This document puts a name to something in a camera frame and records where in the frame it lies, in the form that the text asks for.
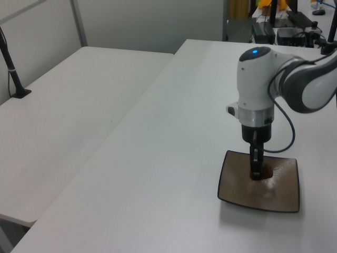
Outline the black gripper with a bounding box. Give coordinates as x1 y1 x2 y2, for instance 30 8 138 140
241 123 273 181

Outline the small red-brown round food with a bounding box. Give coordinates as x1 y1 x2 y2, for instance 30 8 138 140
249 163 274 181

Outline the brown square ceramic plate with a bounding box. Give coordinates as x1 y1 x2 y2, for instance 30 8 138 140
217 150 301 214

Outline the black electronics box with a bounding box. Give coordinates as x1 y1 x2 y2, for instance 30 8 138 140
251 22 275 45

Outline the black monitor stand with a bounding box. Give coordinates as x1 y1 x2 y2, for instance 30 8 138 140
267 0 280 28

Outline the black keyboard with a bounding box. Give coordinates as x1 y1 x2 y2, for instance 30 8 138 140
286 9 312 27

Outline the white side table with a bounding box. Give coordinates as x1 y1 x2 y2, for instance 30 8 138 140
0 46 175 228

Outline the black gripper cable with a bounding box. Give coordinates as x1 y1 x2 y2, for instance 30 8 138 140
263 59 325 154

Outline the black controller box with cables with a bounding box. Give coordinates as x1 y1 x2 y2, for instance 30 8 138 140
276 27 307 47

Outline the black camera stand pole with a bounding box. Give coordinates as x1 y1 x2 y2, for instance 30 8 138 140
319 15 337 55

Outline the grey metal shelf post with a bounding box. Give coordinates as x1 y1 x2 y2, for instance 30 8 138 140
222 0 229 42

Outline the grey partition frame post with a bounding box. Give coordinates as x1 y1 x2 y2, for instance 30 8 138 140
69 0 88 48

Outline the black camera stand with base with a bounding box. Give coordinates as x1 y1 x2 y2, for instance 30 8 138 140
0 26 33 100

